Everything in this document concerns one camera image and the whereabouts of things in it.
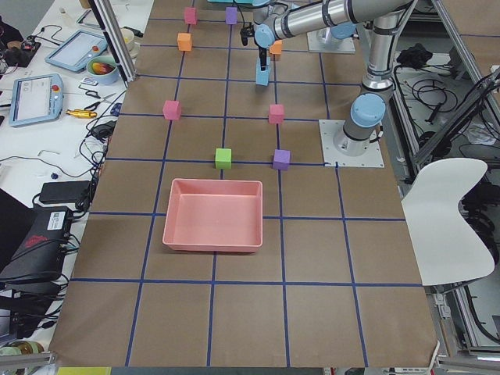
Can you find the white chair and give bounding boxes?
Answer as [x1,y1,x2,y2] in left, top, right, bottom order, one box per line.
[402,158,495,286]

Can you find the purple block right side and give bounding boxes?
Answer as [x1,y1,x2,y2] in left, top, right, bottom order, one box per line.
[225,6,238,25]

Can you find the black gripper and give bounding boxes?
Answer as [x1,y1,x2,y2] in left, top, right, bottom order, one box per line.
[240,23,268,71]

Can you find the green block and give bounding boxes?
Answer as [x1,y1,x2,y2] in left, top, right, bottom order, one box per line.
[215,148,232,170]

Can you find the pink block right near desk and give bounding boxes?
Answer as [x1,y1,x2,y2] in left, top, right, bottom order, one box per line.
[184,7,198,25]

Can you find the dark pink block near base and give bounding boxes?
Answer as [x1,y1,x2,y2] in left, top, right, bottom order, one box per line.
[268,104,284,124]

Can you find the pink block desk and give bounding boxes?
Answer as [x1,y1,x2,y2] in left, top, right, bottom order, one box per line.
[184,7,198,25]
[162,100,182,120]

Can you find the scissors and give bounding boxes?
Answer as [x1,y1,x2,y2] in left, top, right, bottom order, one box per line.
[84,90,115,112]

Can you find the orange block near base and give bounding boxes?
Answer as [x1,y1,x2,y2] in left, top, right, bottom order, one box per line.
[269,40,283,56]

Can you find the aluminium frame post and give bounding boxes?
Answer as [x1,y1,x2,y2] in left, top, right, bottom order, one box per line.
[89,0,137,86]

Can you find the pink plastic tray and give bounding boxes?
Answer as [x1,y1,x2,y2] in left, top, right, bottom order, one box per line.
[162,178,263,253]

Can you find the light blue block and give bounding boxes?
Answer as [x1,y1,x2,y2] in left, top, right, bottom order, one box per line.
[255,69,270,87]

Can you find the teach pendant far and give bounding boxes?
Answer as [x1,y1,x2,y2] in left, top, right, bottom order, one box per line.
[45,30,108,72]

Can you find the black computer box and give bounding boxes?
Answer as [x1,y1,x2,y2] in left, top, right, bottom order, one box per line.
[1,205,73,284]

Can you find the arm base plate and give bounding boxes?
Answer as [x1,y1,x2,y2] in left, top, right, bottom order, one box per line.
[319,120,384,168]
[307,28,355,54]

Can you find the orange block near desk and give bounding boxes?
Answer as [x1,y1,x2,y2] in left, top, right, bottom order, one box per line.
[177,33,193,52]

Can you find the person at desk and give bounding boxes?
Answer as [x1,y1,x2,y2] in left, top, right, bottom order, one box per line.
[0,18,23,50]

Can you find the yellow tool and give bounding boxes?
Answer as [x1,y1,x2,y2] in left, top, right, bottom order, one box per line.
[66,109,98,119]

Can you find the purple block left side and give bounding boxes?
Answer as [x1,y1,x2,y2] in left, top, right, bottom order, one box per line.
[272,149,291,170]

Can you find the beige bowl with lemon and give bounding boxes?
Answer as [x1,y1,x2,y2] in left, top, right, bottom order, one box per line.
[120,27,140,58]

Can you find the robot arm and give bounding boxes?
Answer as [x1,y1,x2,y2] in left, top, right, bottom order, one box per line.
[240,0,416,157]

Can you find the black power adapter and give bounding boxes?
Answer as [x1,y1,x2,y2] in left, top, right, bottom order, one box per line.
[38,180,90,204]

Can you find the teach pendant near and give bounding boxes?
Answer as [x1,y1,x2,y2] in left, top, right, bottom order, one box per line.
[9,73,63,127]

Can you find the teach pendant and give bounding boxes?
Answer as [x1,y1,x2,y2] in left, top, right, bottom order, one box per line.
[9,73,63,127]
[45,30,108,72]

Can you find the blue bowl with fruit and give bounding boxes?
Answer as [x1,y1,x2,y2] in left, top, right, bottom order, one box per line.
[87,55,120,85]

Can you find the pink block left near desk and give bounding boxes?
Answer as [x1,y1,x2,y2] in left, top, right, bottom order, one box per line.
[162,100,182,120]

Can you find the purple block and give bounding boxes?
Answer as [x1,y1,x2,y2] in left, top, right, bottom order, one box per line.
[225,6,238,25]
[272,149,291,170]

